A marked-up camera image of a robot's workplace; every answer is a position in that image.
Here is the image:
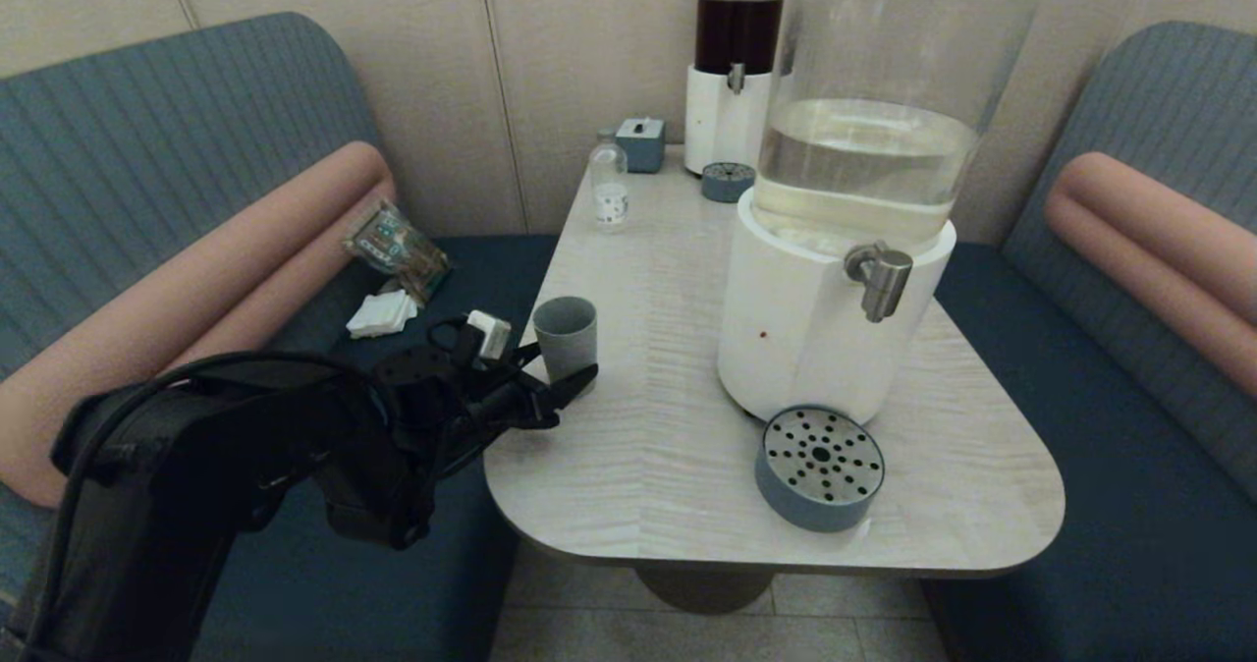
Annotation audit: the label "grey plastic cup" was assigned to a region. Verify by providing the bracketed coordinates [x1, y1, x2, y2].
[532, 296, 599, 393]

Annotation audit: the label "steel water dispenser tap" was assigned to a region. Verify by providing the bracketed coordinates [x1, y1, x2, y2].
[845, 241, 914, 324]

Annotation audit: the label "white paper napkins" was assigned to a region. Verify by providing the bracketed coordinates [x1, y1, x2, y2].
[347, 290, 420, 339]

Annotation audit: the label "clear snack packet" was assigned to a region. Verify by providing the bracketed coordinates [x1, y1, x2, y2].
[342, 198, 454, 306]

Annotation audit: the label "clear glass bottle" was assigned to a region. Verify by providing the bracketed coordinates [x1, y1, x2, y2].
[590, 130, 629, 234]

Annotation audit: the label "blue-grey tissue box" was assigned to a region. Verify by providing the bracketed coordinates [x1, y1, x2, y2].
[617, 117, 667, 174]

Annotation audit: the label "clear water dispenser white base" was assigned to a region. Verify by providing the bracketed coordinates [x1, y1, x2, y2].
[717, 0, 1058, 426]

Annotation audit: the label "small blue perforated drip tray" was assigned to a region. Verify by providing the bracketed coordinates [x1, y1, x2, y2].
[701, 161, 757, 203]

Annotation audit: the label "large blue perforated drip tray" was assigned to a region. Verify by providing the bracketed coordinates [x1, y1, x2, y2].
[754, 405, 886, 533]

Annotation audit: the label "dark juice dispenser white base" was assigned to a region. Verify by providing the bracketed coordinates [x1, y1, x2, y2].
[683, 0, 792, 177]

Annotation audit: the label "pink sofa bolster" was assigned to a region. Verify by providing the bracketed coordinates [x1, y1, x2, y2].
[0, 141, 397, 509]
[1043, 151, 1257, 403]

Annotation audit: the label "grey-blue ribbed sofa backrest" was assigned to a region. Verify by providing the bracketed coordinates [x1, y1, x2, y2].
[1002, 21, 1257, 501]
[0, 12, 392, 662]

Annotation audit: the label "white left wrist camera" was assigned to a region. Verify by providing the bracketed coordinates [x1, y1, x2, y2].
[465, 309, 513, 361]

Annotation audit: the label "round table pedestal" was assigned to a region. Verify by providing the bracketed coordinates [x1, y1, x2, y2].
[633, 564, 777, 617]

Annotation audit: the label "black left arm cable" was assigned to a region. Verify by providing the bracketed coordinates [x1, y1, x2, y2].
[20, 313, 561, 643]

